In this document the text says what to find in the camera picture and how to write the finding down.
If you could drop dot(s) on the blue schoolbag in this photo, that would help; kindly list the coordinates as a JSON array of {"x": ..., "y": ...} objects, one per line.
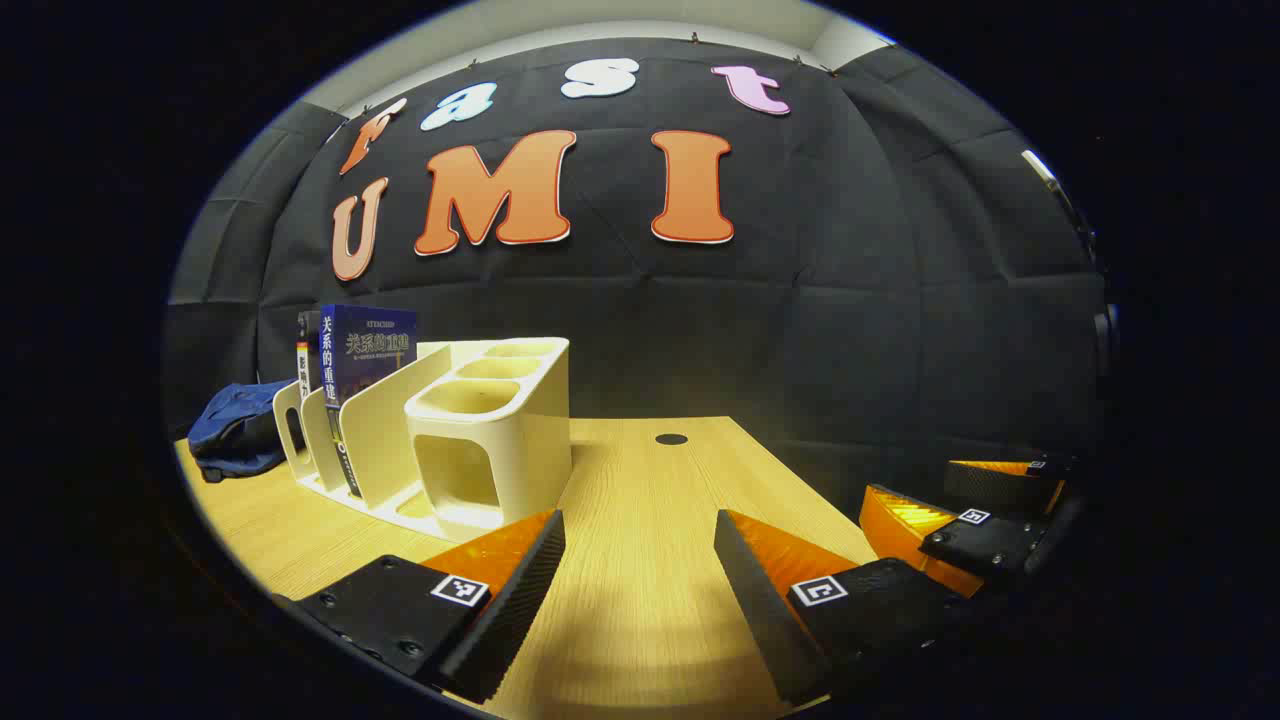
[{"x": 235, "y": 430}]

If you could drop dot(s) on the black and white book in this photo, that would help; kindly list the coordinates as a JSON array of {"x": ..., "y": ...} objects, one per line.
[{"x": 306, "y": 360}]

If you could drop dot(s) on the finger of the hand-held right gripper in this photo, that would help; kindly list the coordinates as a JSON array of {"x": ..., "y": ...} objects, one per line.
[
  {"x": 985, "y": 545},
  {"x": 1000, "y": 485}
]

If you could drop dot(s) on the blue cover book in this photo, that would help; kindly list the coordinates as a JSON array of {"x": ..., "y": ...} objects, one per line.
[{"x": 365, "y": 360}]

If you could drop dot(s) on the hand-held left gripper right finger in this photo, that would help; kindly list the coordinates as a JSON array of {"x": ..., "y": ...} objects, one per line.
[{"x": 755, "y": 600}]

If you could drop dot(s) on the cream plastic bookshelf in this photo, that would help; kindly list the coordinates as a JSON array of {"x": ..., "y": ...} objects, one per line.
[{"x": 520, "y": 440}]

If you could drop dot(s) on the black backdrop cloth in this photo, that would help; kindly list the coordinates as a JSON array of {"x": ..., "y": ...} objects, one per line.
[{"x": 800, "y": 320}]

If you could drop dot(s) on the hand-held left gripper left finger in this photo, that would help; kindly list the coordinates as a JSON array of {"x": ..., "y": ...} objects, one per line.
[{"x": 520, "y": 590}]

